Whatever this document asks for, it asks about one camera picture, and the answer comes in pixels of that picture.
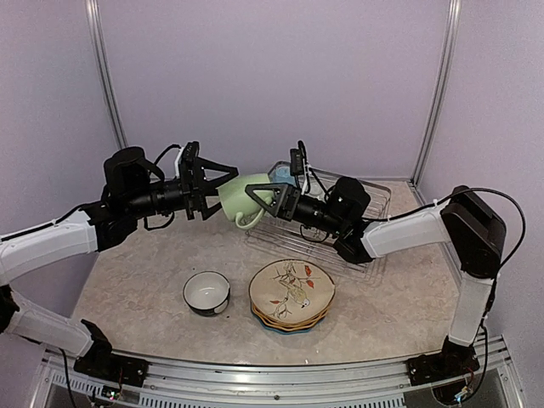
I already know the blue dotted plate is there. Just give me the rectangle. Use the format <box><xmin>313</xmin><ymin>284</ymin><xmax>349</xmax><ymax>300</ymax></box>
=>
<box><xmin>252</xmin><ymin>310</ymin><xmax>328</xmax><ymax>334</ymax></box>

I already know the left corner aluminium post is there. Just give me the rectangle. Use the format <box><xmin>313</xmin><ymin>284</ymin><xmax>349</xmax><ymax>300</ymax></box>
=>
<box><xmin>85</xmin><ymin>0</ymin><xmax>128</xmax><ymax>150</ymax></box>

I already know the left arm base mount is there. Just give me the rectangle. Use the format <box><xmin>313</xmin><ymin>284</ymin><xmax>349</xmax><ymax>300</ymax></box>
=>
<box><xmin>74</xmin><ymin>354</ymin><xmax>150</xmax><ymax>388</ymax></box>

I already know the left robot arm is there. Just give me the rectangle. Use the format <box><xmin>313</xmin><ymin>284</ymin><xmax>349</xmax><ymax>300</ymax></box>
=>
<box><xmin>1</xmin><ymin>141</ymin><xmax>238</xmax><ymax>378</ymax></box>

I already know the dark blue bowl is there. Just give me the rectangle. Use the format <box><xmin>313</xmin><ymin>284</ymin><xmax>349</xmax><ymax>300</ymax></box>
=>
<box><xmin>183</xmin><ymin>271</ymin><xmax>230</xmax><ymax>317</ymax></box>

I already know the yellow dotted plate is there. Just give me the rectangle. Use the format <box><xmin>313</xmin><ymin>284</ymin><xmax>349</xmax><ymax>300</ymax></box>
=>
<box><xmin>251</xmin><ymin>305</ymin><xmax>330</xmax><ymax>326</ymax></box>
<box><xmin>251</xmin><ymin>297</ymin><xmax>334</xmax><ymax>324</ymax></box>

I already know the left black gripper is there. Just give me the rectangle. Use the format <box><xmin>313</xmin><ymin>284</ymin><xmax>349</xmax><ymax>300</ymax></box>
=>
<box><xmin>124</xmin><ymin>156</ymin><xmax>238</xmax><ymax>219</ymax></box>

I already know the right corner aluminium post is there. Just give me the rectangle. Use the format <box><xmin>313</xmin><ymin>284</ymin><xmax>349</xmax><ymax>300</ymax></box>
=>
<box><xmin>411</xmin><ymin>0</ymin><xmax>462</xmax><ymax>189</ymax></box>

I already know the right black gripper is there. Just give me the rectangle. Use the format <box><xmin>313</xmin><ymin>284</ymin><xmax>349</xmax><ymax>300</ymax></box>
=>
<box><xmin>246</xmin><ymin>181</ymin><xmax>346</xmax><ymax>236</ymax></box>

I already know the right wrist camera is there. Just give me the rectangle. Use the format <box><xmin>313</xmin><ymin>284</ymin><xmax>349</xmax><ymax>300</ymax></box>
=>
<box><xmin>290</xmin><ymin>140</ymin><xmax>307</xmax><ymax>177</ymax></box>

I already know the green mug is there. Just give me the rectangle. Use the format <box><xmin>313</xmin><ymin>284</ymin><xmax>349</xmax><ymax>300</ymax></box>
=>
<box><xmin>218</xmin><ymin>173</ymin><xmax>270</xmax><ymax>230</ymax></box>

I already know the corner aluminium post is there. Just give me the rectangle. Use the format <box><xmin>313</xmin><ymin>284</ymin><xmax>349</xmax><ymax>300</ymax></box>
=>
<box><xmin>411</xmin><ymin>0</ymin><xmax>462</xmax><ymax>189</ymax></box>
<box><xmin>85</xmin><ymin>0</ymin><xmax>128</xmax><ymax>150</ymax></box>

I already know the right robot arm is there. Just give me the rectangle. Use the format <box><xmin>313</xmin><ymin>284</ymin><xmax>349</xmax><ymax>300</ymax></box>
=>
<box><xmin>244</xmin><ymin>177</ymin><xmax>506</xmax><ymax>377</ymax></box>

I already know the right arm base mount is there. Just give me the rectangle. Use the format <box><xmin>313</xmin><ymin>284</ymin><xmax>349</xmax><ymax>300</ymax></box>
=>
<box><xmin>405</xmin><ymin>353</ymin><xmax>480</xmax><ymax>386</ymax></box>

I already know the aluminium front rail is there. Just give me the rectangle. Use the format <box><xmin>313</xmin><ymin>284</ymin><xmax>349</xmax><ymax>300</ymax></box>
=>
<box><xmin>29</xmin><ymin>335</ymin><xmax>524</xmax><ymax>408</ymax></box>

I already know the light blue faceted cup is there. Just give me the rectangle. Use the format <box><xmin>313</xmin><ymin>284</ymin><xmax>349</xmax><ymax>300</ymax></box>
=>
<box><xmin>270</xmin><ymin>165</ymin><xmax>297</xmax><ymax>186</ymax></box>

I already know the beige plate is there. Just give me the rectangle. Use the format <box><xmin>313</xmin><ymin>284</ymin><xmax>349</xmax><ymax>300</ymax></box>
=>
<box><xmin>249</xmin><ymin>259</ymin><xmax>336</xmax><ymax>307</ymax></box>

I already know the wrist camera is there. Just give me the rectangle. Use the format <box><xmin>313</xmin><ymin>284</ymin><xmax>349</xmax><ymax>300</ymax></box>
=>
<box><xmin>173</xmin><ymin>141</ymin><xmax>200</xmax><ymax>179</ymax></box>
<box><xmin>290</xmin><ymin>140</ymin><xmax>307</xmax><ymax>177</ymax></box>

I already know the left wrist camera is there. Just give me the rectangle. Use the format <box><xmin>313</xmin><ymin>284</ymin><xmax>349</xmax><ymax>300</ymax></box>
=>
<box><xmin>173</xmin><ymin>141</ymin><xmax>200</xmax><ymax>179</ymax></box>

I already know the metal wire dish rack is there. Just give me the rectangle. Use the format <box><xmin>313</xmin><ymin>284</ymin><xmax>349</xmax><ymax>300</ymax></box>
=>
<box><xmin>246</xmin><ymin>161</ymin><xmax>391</xmax><ymax>273</ymax></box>

